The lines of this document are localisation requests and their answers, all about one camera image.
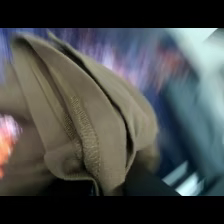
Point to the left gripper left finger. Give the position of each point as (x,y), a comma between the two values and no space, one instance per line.
(71,189)

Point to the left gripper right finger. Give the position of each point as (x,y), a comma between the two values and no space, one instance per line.
(146,183)

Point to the brown garment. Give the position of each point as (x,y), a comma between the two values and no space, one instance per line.
(83,110)

